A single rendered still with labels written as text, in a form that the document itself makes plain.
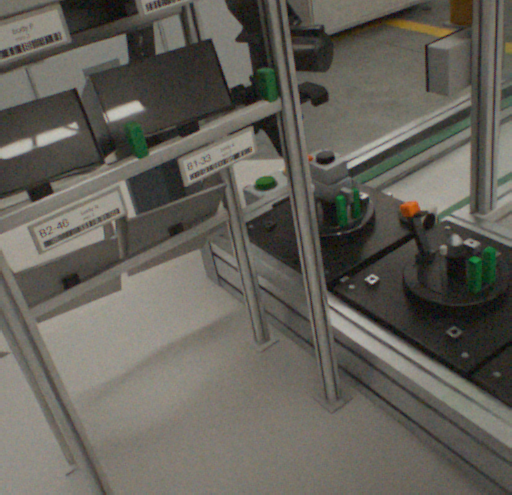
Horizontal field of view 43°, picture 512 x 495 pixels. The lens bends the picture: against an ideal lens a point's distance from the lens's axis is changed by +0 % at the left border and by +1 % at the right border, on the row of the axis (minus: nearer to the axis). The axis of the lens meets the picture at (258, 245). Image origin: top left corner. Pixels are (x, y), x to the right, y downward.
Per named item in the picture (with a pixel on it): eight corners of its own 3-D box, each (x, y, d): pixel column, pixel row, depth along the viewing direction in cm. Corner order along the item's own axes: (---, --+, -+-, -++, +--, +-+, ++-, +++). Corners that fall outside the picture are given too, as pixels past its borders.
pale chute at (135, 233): (127, 277, 103) (117, 252, 104) (204, 246, 107) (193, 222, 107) (126, 222, 76) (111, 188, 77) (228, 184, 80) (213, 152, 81)
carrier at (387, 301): (333, 298, 96) (323, 227, 89) (446, 229, 106) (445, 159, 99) (468, 385, 78) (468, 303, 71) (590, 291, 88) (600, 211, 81)
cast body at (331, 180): (307, 192, 108) (301, 154, 104) (327, 182, 110) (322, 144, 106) (341, 208, 102) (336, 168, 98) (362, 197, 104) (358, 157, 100)
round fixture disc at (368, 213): (275, 225, 112) (273, 215, 111) (336, 192, 117) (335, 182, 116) (328, 255, 101) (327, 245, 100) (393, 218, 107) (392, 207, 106)
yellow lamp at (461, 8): (442, 22, 94) (441, -14, 91) (466, 12, 96) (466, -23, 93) (470, 26, 90) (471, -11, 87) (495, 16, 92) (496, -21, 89)
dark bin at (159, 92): (94, 168, 91) (73, 116, 90) (181, 138, 94) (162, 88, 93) (116, 148, 64) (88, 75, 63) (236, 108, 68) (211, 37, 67)
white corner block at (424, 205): (398, 228, 108) (397, 207, 106) (417, 216, 110) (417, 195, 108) (420, 238, 105) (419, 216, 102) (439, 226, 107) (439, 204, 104)
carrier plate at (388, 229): (237, 237, 114) (235, 226, 113) (340, 182, 124) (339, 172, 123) (326, 294, 97) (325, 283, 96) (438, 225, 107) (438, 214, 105)
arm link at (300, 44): (235, 1, 97) (307, 1, 91) (264, -14, 102) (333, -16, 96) (248, 76, 103) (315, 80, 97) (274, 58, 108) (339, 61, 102)
